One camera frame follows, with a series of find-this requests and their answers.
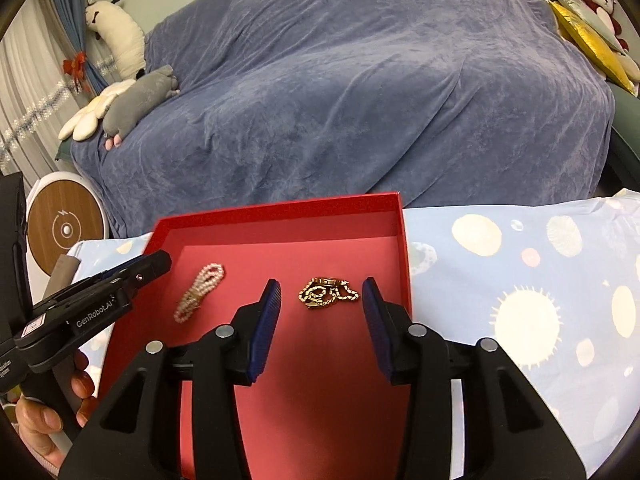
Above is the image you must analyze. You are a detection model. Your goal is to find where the gold wide rings cluster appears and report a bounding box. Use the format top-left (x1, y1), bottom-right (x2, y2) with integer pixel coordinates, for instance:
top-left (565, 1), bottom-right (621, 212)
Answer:
top-left (298, 276), bottom-right (360, 310)

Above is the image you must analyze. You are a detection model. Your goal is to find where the person's left hand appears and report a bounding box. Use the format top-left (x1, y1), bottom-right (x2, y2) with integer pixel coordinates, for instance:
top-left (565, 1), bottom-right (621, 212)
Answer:
top-left (15, 350), bottom-right (99, 477)

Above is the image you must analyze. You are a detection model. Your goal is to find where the brown phone case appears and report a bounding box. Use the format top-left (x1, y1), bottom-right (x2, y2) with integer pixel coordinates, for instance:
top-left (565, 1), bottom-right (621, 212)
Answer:
top-left (42, 255), bottom-right (80, 300)

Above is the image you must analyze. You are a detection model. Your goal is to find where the round wooden white fan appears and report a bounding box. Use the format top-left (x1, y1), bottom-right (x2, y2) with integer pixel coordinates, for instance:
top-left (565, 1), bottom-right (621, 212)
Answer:
top-left (26, 171), bottom-right (110, 275)

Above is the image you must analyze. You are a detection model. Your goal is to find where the red cardboard tray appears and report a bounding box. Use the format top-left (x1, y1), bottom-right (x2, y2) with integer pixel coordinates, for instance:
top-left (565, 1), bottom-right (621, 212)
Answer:
top-left (99, 193), bottom-right (410, 479)

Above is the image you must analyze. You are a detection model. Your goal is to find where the white flower cushion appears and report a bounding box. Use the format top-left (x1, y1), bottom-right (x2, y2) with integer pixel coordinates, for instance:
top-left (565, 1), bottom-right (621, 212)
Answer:
top-left (58, 79), bottom-right (136, 142)

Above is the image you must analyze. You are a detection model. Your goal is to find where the blue planet-print cloth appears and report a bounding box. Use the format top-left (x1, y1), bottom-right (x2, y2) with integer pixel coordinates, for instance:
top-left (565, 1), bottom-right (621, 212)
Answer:
top-left (73, 191), bottom-right (639, 471)

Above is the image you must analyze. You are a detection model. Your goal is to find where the grey mole plush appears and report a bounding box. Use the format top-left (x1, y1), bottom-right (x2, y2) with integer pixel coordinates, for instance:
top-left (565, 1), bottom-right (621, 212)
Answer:
top-left (102, 65), bottom-right (179, 151)

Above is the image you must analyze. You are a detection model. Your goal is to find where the white sheer curtain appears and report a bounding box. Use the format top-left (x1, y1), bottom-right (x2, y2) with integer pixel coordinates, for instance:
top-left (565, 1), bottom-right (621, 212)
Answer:
top-left (1, 0), bottom-right (92, 188)

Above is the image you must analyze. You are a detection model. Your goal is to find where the red curtain bow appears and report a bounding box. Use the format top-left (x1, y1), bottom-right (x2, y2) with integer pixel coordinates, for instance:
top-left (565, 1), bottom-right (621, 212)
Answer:
top-left (62, 51), bottom-right (93, 93)

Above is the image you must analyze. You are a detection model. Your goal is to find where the purple-blue sofa blanket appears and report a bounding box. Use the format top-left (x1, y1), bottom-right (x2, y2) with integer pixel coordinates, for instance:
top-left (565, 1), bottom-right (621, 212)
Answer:
top-left (70, 0), bottom-right (615, 237)

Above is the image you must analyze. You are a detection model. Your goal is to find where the white alpaca plush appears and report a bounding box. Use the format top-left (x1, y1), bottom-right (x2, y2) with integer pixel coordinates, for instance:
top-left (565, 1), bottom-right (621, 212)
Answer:
top-left (85, 0), bottom-right (145, 79)

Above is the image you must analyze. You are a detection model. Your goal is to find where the green sofa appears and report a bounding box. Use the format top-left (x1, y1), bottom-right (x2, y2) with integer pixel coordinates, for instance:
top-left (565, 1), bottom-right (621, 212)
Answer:
top-left (602, 81), bottom-right (639, 191)

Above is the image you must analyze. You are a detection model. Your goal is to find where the blue curtain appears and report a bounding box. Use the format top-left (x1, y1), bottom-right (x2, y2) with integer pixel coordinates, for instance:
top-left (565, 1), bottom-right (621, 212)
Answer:
top-left (46, 0), bottom-right (109, 94)

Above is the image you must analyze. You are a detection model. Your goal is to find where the gold yellow pillow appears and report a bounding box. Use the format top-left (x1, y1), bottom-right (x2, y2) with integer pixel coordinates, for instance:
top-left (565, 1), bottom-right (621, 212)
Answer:
top-left (548, 1), bottom-right (639, 96)

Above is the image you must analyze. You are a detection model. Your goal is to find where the silver grey pillow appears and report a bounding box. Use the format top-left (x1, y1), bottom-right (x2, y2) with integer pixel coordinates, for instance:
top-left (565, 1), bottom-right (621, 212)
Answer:
top-left (558, 0), bottom-right (625, 53)

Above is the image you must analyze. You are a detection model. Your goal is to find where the red monkey plush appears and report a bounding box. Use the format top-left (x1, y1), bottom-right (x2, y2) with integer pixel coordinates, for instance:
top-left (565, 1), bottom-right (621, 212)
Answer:
top-left (572, 0), bottom-right (632, 51)

